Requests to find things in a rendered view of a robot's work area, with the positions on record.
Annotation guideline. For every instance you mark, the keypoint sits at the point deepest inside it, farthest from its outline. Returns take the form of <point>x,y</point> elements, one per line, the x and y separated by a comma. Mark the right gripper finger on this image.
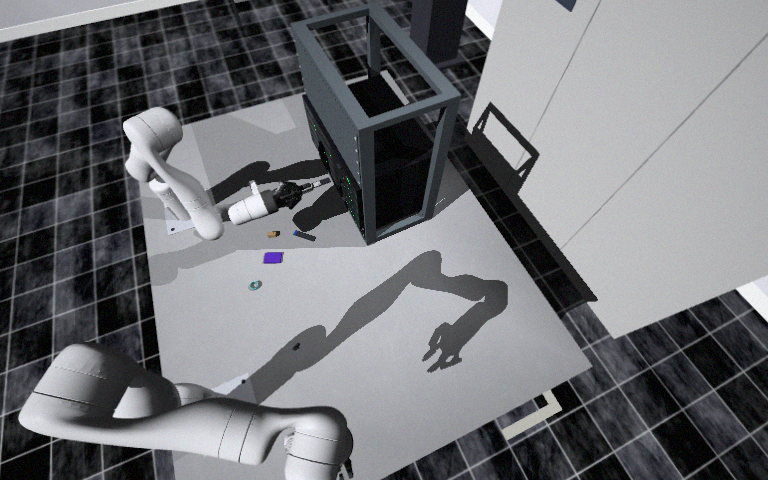
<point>346,472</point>

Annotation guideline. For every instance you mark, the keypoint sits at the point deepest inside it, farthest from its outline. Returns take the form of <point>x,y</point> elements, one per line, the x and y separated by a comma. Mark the purple flat block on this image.
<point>272,258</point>

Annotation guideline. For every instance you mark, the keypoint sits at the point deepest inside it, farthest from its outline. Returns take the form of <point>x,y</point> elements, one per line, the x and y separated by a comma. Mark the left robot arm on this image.
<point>153,134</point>

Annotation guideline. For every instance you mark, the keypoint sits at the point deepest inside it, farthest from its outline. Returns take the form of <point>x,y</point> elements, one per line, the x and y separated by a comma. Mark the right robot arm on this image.
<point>79,393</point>

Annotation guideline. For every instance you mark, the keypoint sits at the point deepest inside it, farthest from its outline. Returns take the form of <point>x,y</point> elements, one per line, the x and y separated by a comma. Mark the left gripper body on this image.
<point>272,199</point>

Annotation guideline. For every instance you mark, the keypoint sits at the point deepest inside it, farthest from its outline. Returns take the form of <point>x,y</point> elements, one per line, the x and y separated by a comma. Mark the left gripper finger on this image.
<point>284,185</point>
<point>292,202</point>

